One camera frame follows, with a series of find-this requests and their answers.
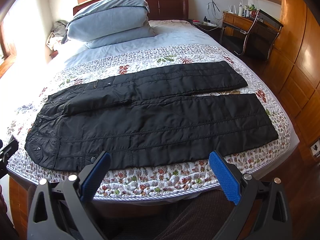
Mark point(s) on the black padded pants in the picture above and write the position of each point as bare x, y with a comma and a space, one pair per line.
159, 116

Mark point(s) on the wooden wardrobe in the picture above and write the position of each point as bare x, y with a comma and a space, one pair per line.
292, 71

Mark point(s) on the floral quilted bedspread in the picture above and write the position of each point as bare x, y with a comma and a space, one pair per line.
175, 42

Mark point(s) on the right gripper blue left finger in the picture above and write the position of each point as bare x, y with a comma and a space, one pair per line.
92, 175

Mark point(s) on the crumpled grey clothes pile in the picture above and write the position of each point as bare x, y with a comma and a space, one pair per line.
58, 35

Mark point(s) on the wooden desk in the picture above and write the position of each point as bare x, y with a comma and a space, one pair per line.
240, 22

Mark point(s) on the dark wooden headboard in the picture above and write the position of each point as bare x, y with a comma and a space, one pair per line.
159, 9

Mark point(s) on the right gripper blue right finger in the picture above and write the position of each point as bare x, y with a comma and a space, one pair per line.
231, 180

